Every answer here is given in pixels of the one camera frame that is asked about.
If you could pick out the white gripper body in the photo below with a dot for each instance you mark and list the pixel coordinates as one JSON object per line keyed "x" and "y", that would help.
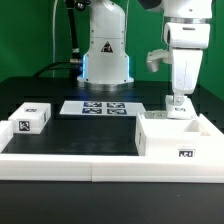
{"x": 186, "y": 44}

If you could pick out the white cabinet door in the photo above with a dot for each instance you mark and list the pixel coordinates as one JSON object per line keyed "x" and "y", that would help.
{"x": 185, "y": 111}
{"x": 155, "y": 114}

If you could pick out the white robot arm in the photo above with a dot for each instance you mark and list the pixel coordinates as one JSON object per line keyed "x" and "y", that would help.
{"x": 106, "y": 63}

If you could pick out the white U-shaped fence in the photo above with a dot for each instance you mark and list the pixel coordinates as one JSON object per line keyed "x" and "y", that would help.
{"x": 174, "y": 166}

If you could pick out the white cabinet body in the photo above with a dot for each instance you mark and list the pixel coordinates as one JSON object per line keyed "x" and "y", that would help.
{"x": 172, "y": 138}

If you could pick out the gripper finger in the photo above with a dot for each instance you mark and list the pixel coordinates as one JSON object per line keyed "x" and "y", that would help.
{"x": 178, "y": 99}

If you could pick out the small white tagged box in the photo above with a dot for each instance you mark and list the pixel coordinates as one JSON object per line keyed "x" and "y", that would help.
{"x": 30, "y": 118}

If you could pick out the white sheet with markers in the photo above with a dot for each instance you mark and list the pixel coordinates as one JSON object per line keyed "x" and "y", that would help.
{"x": 100, "y": 108}

